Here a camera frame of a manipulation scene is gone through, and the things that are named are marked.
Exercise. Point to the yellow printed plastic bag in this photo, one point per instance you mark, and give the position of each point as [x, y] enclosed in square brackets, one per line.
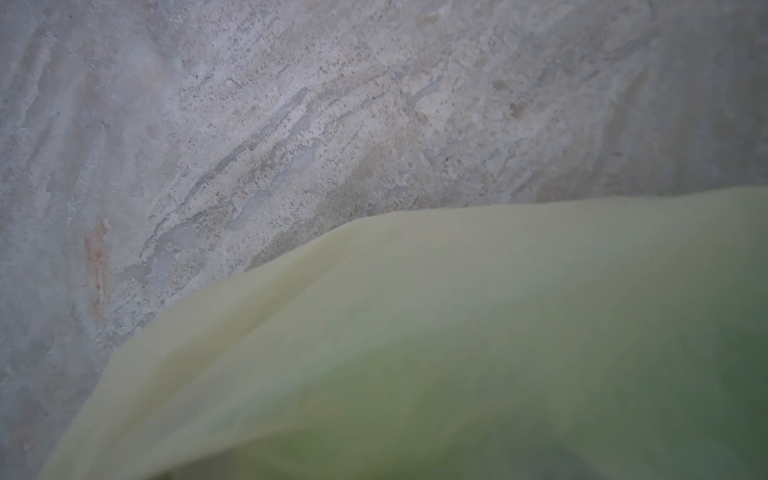
[617, 338]

